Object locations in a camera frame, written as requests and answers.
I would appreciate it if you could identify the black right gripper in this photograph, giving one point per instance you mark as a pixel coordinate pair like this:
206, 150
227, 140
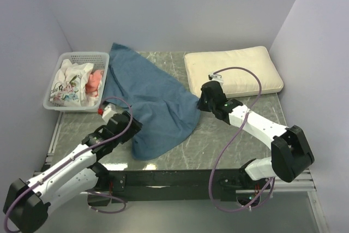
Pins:
201, 105

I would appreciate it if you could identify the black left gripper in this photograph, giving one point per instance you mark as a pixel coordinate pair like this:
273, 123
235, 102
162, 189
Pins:
136, 126

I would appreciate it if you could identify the cream pillow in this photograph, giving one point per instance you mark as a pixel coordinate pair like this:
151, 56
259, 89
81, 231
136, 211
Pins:
236, 82

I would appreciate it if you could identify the blue pillowcase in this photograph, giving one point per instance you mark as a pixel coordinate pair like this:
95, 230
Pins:
167, 111

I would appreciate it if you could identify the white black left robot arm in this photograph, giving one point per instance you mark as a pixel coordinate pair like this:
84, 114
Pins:
29, 203

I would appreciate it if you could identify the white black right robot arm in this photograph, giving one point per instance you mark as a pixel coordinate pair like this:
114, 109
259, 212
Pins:
290, 156

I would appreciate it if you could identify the pink cloth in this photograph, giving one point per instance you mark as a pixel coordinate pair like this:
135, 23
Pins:
94, 82

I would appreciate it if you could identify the white plastic basket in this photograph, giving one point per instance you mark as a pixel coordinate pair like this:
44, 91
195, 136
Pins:
100, 61

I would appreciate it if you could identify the white printed cloth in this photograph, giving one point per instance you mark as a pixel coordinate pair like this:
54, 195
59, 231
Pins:
68, 87

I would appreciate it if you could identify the black base beam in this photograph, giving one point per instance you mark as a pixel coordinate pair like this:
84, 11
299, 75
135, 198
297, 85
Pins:
161, 185

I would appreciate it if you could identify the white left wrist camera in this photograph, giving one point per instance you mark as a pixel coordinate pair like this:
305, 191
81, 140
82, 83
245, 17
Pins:
107, 111

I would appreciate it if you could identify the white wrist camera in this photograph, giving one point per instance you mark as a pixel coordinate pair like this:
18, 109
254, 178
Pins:
107, 111
216, 77

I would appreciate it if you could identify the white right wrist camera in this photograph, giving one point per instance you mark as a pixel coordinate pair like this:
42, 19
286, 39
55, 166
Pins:
216, 77

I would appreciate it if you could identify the aluminium rail frame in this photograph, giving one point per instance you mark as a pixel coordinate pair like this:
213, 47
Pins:
198, 152

